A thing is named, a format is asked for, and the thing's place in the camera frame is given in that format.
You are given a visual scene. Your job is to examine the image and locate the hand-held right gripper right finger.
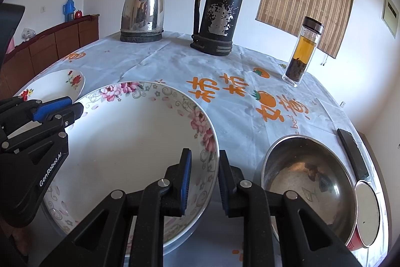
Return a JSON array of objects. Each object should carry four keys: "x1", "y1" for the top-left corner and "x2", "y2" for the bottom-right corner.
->
[{"x1": 219, "y1": 150, "x2": 363, "y2": 267}]

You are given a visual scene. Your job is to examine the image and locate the stainless steel bowl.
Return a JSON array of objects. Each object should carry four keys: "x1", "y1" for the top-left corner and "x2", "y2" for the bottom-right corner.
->
[{"x1": 261, "y1": 135, "x2": 358, "y2": 244}]

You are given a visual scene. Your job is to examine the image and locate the white plate with red flowers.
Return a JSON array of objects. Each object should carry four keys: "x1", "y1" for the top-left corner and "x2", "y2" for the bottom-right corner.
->
[{"x1": 12, "y1": 69, "x2": 86, "y2": 105}]

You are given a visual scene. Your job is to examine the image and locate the glass tea bottle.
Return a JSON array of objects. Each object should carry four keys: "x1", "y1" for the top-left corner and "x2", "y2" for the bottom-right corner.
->
[{"x1": 282, "y1": 16, "x2": 324, "y2": 87}]

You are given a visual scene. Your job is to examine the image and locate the black smartphone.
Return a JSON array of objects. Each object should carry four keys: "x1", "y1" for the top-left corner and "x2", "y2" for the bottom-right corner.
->
[{"x1": 337, "y1": 128, "x2": 370, "y2": 180}]

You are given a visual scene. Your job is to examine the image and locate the printed white tablecloth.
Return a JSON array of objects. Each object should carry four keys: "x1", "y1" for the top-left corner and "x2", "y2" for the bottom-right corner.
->
[{"x1": 12, "y1": 31, "x2": 388, "y2": 267}]

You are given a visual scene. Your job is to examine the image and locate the worn black thermos flask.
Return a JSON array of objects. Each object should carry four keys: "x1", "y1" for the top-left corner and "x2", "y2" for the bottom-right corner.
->
[{"x1": 191, "y1": 0, "x2": 250, "y2": 55}]

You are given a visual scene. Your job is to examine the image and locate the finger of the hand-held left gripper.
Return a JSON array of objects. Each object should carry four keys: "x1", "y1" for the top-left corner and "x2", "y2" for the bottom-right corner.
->
[
  {"x1": 0, "y1": 102, "x2": 84, "y2": 152},
  {"x1": 0, "y1": 97, "x2": 74, "y2": 127}
]

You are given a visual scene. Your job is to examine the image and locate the red bowl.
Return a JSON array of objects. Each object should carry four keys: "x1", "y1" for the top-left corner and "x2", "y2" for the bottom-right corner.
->
[{"x1": 345, "y1": 179, "x2": 381, "y2": 252}]

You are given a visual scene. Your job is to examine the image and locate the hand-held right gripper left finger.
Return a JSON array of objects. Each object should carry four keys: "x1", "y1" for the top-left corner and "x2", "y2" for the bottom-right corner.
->
[{"x1": 39, "y1": 148, "x2": 193, "y2": 267}]

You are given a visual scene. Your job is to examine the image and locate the large floral white bowl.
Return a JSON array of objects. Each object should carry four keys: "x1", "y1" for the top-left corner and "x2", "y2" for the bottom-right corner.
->
[{"x1": 42, "y1": 81, "x2": 219, "y2": 256}]

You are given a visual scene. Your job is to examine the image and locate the stainless steel electric kettle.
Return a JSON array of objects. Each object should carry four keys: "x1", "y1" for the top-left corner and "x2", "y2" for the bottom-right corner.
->
[{"x1": 120, "y1": 0, "x2": 165, "y2": 43}]

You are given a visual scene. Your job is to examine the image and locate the white wall panel box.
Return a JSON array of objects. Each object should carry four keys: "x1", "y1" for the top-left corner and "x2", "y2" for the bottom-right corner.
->
[{"x1": 383, "y1": 0, "x2": 400, "y2": 36}]

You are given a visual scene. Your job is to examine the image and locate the blue thermos jug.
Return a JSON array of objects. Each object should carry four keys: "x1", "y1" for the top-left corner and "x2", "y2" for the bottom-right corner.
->
[{"x1": 63, "y1": 0, "x2": 76, "y2": 23}]

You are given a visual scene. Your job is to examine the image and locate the brown wooden cabinet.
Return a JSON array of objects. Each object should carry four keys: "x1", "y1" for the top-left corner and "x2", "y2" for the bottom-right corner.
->
[{"x1": 0, "y1": 14, "x2": 100, "y2": 99}]

